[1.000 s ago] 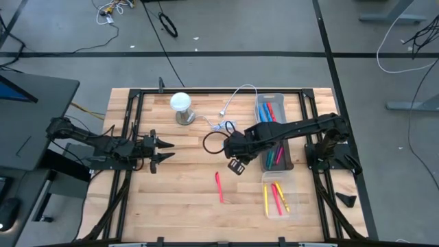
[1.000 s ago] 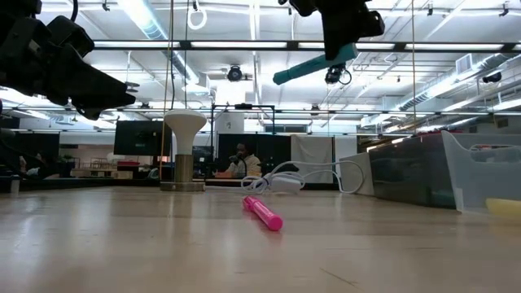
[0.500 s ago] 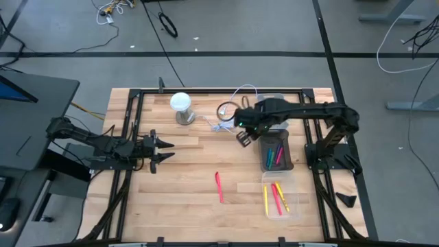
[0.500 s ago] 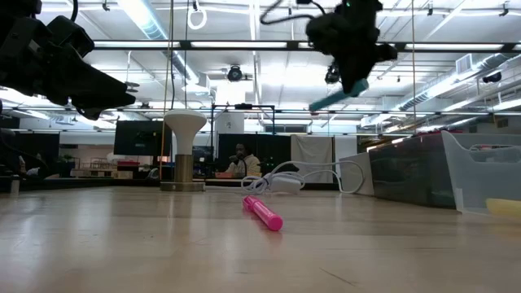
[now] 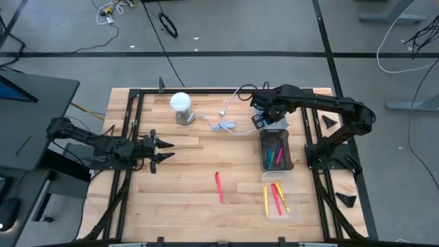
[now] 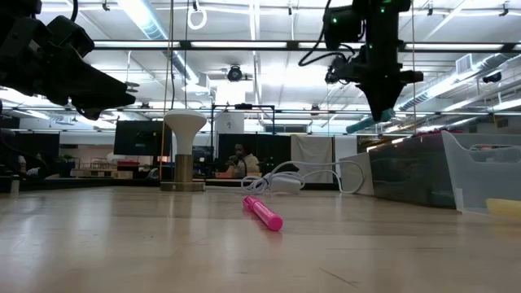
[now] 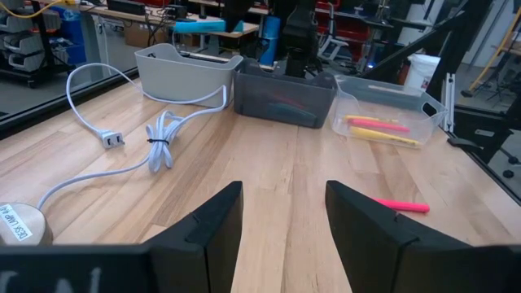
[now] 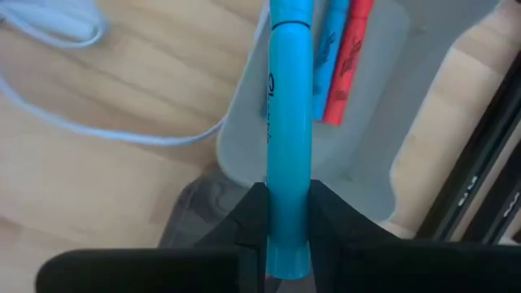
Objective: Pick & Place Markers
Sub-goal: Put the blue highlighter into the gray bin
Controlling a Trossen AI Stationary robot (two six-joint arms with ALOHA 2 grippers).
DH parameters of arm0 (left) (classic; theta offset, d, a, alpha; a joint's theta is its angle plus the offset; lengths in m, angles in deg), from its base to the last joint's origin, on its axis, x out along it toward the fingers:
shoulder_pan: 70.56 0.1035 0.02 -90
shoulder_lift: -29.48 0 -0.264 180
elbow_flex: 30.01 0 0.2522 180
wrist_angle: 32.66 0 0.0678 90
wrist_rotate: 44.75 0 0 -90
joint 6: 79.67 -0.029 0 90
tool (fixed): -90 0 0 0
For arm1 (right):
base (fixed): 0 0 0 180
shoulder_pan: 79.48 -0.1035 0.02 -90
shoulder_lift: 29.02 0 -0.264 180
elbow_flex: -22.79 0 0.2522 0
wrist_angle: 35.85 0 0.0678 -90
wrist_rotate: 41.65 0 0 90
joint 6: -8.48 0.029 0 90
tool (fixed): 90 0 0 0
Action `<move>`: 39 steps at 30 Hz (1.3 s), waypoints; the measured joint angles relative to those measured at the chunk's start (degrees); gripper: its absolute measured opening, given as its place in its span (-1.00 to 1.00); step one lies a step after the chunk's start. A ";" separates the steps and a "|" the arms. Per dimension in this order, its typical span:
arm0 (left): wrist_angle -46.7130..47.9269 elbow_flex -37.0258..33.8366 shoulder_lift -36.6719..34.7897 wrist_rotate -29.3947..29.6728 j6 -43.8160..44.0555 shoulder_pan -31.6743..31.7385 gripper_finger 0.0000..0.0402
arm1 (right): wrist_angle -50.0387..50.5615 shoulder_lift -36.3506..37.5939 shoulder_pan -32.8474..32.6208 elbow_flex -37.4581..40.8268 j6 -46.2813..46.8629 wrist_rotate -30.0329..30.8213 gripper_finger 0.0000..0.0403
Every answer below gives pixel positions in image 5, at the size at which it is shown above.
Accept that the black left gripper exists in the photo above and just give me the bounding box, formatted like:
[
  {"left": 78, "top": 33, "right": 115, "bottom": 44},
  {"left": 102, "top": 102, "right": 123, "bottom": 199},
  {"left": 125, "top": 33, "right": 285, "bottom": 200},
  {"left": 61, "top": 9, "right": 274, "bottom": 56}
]
[{"left": 141, "top": 129, "right": 176, "bottom": 175}]

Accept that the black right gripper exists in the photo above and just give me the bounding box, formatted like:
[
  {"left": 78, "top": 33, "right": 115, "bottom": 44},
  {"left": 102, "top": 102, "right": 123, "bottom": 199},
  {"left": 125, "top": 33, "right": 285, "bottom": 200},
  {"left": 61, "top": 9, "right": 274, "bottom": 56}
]
[{"left": 249, "top": 81, "right": 294, "bottom": 131}]

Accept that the pink Sharpie highlighter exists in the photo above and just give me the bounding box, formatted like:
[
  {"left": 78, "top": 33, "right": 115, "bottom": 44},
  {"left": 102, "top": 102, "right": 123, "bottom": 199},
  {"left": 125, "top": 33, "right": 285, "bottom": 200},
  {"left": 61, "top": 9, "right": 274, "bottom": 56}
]
[{"left": 215, "top": 171, "right": 225, "bottom": 204}]

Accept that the dark smoky plastic bin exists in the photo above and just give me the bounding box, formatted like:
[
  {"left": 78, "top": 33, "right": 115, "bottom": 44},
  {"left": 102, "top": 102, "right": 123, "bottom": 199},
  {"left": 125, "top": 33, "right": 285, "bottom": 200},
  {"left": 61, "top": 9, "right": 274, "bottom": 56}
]
[{"left": 259, "top": 128, "right": 295, "bottom": 173}]

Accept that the spare black gripper finger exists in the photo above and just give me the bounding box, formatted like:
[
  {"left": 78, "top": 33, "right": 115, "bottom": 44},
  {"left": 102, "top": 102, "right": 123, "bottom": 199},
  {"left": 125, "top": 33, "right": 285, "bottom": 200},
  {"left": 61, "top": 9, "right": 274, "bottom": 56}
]
[
  {"left": 335, "top": 191, "right": 358, "bottom": 209},
  {"left": 321, "top": 115, "right": 339, "bottom": 128}
]

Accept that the clear plastic bin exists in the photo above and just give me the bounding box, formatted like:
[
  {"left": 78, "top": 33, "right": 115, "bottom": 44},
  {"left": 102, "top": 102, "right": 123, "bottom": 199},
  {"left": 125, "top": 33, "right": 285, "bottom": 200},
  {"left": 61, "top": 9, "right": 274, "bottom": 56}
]
[{"left": 261, "top": 170, "right": 302, "bottom": 222}]

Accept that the black office desk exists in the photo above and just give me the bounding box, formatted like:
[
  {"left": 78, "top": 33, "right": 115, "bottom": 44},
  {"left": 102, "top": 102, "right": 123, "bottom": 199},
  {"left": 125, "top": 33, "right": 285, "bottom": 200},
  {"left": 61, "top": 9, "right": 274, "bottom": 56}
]
[{"left": 0, "top": 70, "right": 92, "bottom": 247}]

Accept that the grey desk leg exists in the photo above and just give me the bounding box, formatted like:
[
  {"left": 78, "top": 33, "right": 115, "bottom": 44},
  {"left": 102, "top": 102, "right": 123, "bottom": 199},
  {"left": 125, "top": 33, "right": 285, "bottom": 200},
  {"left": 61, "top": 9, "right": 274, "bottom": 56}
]
[
  {"left": 358, "top": 0, "right": 428, "bottom": 25},
  {"left": 386, "top": 94, "right": 439, "bottom": 113}
]

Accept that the computer monitor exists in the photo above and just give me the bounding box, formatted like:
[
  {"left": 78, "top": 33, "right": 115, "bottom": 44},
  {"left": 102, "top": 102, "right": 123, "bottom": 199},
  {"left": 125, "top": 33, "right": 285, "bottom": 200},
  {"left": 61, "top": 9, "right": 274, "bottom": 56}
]
[{"left": 0, "top": 73, "right": 39, "bottom": 104}]

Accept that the black glowing computer mouse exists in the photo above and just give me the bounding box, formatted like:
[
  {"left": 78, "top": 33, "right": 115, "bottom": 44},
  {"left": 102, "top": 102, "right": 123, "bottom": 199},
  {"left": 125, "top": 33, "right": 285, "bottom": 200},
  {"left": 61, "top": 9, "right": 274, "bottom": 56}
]
[{"left": 0, "top": 197, "right": 21, "bottom": 233}]

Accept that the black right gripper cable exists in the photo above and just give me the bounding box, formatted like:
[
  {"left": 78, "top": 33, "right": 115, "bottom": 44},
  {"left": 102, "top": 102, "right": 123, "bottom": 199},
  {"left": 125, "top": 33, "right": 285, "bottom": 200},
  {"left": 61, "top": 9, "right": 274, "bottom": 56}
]
[{"left": 236, "top": 83, "right": 259, "bottom": 102}]

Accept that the black aluminium rig frame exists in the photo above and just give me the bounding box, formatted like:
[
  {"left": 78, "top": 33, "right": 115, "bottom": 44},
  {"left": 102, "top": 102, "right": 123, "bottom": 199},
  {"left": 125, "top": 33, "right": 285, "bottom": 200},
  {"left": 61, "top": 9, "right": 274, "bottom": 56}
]
[{"left": 77, "top": 87, "right": 370, "bottom": 243}]

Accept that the white lamp cable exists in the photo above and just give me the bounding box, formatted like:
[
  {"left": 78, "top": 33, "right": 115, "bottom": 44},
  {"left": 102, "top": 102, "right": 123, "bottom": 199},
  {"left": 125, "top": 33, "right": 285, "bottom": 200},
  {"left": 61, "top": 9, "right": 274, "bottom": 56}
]
[{"left": 195, "top": 84, "right": 261, "bottom": 137}]

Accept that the long black floor cable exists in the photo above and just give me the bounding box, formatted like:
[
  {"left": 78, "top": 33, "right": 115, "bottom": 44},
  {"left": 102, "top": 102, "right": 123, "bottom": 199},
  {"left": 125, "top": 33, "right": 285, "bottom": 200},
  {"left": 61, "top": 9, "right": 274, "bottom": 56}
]
[{"left": 141, "top": 0, "right": 186, "bottom": 88}]

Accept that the yellow floor cable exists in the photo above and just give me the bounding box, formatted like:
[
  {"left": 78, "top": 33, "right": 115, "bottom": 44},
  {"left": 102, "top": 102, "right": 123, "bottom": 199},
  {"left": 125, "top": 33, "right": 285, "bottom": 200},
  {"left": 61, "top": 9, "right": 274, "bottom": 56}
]
[{"left": 70, "top": 102, "right": 106, "bottom": 121}]

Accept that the black coiled floor cable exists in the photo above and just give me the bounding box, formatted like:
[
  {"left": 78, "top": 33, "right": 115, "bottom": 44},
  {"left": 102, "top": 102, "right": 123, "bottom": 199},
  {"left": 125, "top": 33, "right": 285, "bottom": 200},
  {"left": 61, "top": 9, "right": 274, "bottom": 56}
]
[{"left": 158, "top": 12, "right": 179, "bottom": 38}]

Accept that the curved black floor cable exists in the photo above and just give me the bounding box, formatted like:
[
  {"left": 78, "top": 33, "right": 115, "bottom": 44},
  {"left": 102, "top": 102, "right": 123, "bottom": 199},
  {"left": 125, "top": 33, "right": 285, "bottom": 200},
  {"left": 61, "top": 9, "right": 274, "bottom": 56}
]
[{"left": 70, "top": 22, "right": 120, "bottom": 55}]

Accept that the white floor cable bundle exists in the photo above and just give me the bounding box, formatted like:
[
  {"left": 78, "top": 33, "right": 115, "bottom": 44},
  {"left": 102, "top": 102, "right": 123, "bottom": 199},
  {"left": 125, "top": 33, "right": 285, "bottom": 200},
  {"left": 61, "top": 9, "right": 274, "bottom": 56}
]
[{"left": 91, "top": 0, "right": 135, "bottom": 27}]

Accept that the black cable tangle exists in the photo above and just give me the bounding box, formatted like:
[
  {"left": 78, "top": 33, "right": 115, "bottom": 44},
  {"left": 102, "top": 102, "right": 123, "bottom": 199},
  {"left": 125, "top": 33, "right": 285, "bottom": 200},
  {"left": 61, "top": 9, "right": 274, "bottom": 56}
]
[{"left": 403, "top": 15, "right": 439, "bottom": 59}]

